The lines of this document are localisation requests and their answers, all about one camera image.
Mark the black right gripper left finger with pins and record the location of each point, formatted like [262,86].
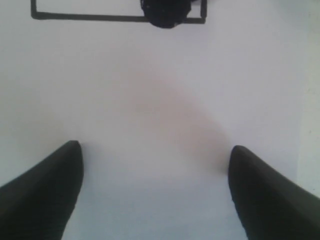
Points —
[38,204]

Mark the thin black paintbrush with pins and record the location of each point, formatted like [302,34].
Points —
[166,14]

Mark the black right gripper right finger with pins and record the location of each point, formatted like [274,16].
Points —
[269,205]

